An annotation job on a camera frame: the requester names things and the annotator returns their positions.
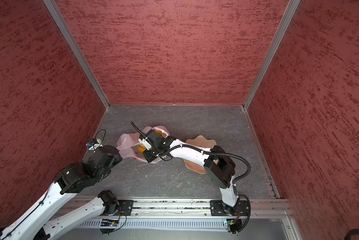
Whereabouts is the right black corrugated cable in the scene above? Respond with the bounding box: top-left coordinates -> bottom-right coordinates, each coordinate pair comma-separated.
130,120 -> 252,233

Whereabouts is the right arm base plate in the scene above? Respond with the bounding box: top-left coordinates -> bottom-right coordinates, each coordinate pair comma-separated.
210,199 -> 251,217

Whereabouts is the yellow fake banana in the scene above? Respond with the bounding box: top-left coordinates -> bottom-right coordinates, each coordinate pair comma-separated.
137,144 -> 146,153

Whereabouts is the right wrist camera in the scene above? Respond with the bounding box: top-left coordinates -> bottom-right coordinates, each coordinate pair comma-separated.
138,136 -> 151,150

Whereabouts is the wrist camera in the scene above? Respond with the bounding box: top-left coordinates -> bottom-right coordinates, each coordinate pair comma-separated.
138,136 -> 151,150
86,139 -> 102,151

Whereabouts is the pink scalloped bowl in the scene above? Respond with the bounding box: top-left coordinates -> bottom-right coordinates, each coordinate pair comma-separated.
184,135 -> 217,175

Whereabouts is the yellow fake lemon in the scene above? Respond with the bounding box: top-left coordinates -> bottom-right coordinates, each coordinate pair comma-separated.
155,130 -> 163,136

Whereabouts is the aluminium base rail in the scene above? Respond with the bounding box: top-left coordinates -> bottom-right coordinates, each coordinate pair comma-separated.
48,197 -> 293,218

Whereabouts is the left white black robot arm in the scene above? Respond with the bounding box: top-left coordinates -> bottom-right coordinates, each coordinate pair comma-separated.
0,145 -> 122,240

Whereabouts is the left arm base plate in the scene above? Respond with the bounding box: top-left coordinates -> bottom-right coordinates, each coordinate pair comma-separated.
104,200 -> 134,217

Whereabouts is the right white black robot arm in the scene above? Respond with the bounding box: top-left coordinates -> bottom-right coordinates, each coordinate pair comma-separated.
137,130 -> 251,217

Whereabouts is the right aluminium corner post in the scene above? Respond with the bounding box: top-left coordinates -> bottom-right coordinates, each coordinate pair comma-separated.
243,0 -> 301,111

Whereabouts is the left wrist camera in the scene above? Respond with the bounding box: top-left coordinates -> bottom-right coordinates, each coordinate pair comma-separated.
86,139 -> 102,151

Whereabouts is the left aluminium corner post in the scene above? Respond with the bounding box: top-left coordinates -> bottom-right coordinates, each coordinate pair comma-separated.
43,0 -> 111,111

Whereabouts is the pink plastic bag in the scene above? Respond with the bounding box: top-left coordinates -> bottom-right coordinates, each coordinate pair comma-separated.
116,126 -> 170,163

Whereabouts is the aluminium corner post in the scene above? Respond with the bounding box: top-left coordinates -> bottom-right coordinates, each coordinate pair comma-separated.
43,0 -> 111,111
243,0 -> 301,111

